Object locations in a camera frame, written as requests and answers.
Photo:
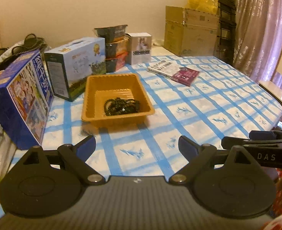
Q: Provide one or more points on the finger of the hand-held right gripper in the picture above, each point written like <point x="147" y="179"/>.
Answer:
<point x="260" y="134"/>
<point x="234" y="140"/>

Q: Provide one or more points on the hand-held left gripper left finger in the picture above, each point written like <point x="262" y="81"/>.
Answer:
<point x="87" y="143"/>

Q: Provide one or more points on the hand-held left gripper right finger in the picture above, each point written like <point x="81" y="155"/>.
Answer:
<point x="186" y="145"/>

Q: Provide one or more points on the yellow plastic tray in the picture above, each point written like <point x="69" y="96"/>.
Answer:
<point x="112" y="83"/>

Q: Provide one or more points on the blue checked tablecloth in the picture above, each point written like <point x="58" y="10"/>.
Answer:
<point x="203" y="105"/>

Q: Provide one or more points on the white and maroon book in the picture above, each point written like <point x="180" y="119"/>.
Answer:
<point x="186" y="75"/>

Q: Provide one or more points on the dark blue milk carton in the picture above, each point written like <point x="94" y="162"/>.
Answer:
<point x="18" y="100"/>

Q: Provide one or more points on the light blue milk carton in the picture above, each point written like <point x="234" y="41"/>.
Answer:
<point x="78" y="62"/>

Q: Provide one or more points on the red instant noodle bowl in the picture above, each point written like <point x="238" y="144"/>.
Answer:
<point x="119" y="63"/>

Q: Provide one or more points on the orange instant noodle bowl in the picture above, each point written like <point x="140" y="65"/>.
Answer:
<point x="119" y="48"/>

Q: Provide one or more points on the white printed box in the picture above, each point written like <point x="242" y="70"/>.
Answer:
<point x="141" y="50"/>

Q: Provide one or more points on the pink patterned curtain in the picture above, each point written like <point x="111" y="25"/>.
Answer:
<point x="263" y="28"/>

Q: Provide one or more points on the black folding rack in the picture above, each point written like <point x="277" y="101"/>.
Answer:
<point x="227" y="28"/>

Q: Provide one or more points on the large cardboard box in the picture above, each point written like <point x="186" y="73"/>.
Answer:
<point x="191" y="33"/>

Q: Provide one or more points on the black instant noodle bowl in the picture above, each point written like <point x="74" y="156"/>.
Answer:
<point x="112" y="32"/>

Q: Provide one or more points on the yellow plastic bag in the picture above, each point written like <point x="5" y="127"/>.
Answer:
<point x="202" y="2"/>

